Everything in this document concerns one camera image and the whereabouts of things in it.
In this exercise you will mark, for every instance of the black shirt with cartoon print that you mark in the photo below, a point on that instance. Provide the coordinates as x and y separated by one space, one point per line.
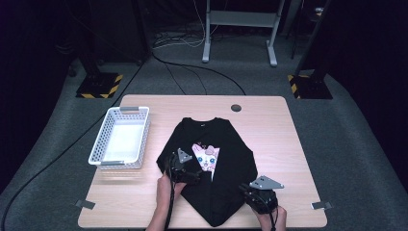
231 154

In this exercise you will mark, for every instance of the grey tape strip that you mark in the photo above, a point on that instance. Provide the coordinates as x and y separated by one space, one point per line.
321 205
85 204

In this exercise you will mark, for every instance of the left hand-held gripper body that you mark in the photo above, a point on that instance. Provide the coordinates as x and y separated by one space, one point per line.
178 168

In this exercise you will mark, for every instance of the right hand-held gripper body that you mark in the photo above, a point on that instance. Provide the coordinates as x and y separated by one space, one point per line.
264 199

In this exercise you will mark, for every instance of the black stand with striped base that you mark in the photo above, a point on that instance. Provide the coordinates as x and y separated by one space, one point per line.
97 85
312 86

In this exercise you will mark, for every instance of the person's right hand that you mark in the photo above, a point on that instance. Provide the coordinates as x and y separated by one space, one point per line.
275 221

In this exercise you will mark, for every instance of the white perforated plastic basket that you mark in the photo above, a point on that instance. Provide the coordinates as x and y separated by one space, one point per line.
123 141

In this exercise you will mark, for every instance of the black cabinet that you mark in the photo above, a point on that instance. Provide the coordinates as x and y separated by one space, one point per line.
118 29

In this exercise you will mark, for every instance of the grey metal stand frame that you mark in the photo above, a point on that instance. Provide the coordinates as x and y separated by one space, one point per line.
243 18

